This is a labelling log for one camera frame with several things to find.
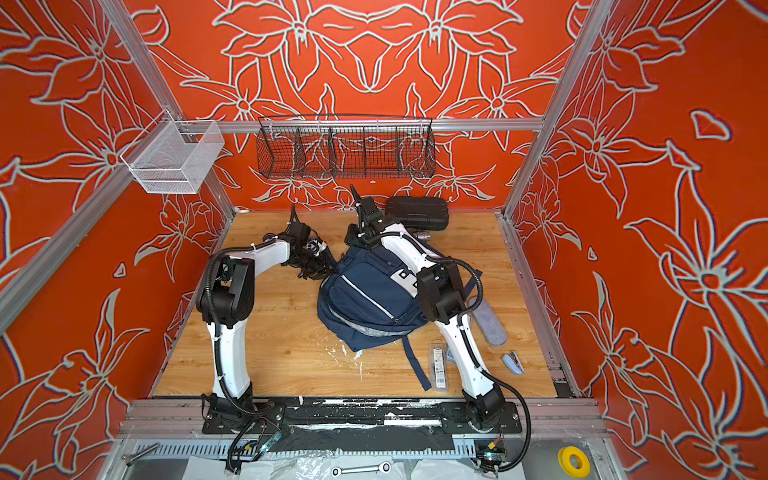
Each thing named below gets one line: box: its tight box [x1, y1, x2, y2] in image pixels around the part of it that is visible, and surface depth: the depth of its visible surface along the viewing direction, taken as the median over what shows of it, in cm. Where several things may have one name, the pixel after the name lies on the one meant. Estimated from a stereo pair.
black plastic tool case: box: [385, 196, 449, 231], surface depth 116 cm
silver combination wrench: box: [331, 462, 392, 477], surface depth 68 cm
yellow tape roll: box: [558, 446, 591, 478], surface depth 68 cm
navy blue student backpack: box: [316, 245, 432, 391], surface depth 89 cm
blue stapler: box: [502, 351, 525, 375], surface depth 81 cm
